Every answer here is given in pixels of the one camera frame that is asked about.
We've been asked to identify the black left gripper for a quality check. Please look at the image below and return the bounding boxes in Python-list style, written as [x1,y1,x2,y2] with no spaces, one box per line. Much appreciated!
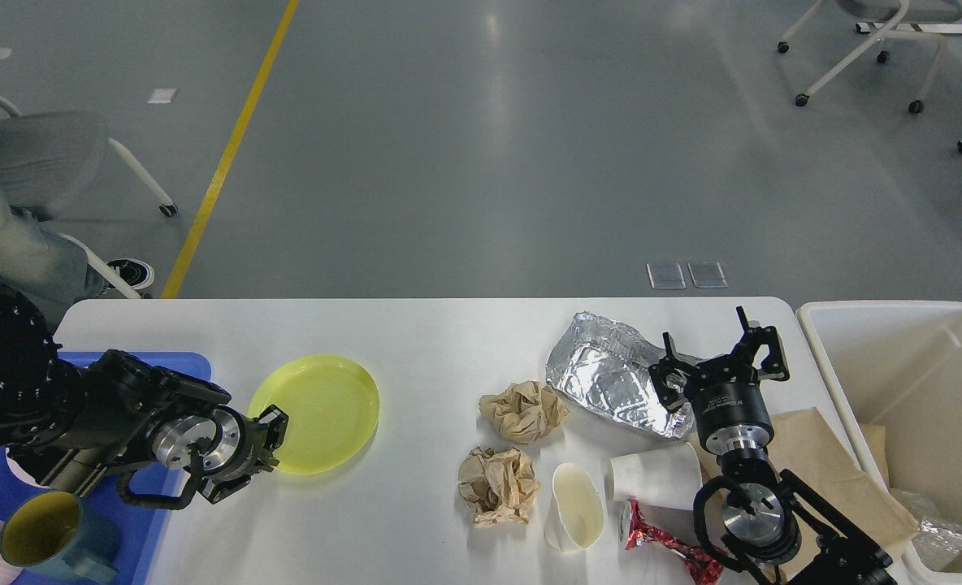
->
[153,405,289,504]

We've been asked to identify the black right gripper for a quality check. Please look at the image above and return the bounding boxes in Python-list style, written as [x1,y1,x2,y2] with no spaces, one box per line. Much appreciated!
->
[648,305,791,454]

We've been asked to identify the yellow plastic plate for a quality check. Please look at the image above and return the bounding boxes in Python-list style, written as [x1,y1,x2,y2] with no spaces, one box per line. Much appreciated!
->
[249,354,380,475]

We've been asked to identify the brown paper bag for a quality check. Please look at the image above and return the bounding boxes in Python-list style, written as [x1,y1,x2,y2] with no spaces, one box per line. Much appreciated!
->
[687,407,921,582]

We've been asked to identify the teal mug yellow inside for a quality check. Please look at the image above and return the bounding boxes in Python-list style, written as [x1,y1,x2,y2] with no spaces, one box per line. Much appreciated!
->
[0,490,121,584]

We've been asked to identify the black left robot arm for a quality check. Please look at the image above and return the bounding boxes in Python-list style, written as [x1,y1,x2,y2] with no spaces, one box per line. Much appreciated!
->
[0,292,289,510]

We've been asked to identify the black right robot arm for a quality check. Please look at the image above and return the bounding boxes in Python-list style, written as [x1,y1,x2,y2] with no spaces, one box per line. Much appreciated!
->
[648,306,895,584]

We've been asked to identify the right floor socket plate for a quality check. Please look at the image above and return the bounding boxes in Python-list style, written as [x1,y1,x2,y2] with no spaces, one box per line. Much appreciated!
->
[687,262,729,289]

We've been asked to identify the floor socket plate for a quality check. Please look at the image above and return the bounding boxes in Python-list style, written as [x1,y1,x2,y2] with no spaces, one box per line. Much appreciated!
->
[687,262,729,289]
[647,262,687,290]

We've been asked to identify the left floor socket plate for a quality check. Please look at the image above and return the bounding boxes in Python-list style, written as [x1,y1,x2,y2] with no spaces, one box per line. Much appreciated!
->
[647,262,687,290]

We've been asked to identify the white paper cup lying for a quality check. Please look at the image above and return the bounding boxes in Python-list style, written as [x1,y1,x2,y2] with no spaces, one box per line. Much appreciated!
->
[604,442,703,510]

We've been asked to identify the crumpled aluminium foil tray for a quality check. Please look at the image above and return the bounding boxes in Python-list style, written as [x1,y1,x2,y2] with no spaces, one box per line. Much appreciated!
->
[545,312,694,440]

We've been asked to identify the brown paper in bin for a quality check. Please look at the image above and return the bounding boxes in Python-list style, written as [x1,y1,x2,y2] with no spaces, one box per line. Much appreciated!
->
[857,422,892,488]

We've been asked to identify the red foil wrapper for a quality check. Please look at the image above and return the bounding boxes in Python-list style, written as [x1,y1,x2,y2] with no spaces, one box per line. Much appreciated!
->
[618,497,725,584]

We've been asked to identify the crumpled brown paper upper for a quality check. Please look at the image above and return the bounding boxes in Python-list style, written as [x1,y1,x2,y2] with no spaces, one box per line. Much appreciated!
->
[479,380,570,444]

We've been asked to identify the crumpled brown paper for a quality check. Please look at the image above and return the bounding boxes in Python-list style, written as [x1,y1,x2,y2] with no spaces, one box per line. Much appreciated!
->
[479,380,570,444]
[457,447,541,528]

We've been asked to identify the white waste bin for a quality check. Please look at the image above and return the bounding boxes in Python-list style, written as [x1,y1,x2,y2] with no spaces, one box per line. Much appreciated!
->
[796,300,962,584]

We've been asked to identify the cream paper cup open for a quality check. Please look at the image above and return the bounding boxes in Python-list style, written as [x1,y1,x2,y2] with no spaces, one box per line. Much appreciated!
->
[544,463,605,554]

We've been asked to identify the crumpled brown paper lower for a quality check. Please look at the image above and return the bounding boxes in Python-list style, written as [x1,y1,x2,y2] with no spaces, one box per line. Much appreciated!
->
[457,447,541,528]

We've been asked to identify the white pink plate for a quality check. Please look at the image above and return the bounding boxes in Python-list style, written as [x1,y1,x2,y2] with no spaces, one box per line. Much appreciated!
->
[3,449,42,489]

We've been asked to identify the foil scrap in bin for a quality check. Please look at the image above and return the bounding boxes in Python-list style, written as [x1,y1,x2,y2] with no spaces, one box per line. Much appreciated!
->
[890,488,962,573]

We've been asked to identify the person in jeans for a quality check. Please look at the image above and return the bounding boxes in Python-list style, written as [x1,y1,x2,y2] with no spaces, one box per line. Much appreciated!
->
[0,189,110,309]

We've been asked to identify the grey office chair left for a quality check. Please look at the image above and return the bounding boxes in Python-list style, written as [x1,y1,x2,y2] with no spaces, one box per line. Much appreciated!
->
[0,96,177,299]

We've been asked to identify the white paper on floor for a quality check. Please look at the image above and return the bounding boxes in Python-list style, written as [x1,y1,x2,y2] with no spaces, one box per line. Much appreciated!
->
[146,88,179,105]

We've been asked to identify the white rolling chair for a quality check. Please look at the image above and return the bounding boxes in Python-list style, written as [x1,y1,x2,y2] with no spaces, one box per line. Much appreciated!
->
[773,1,962,116]

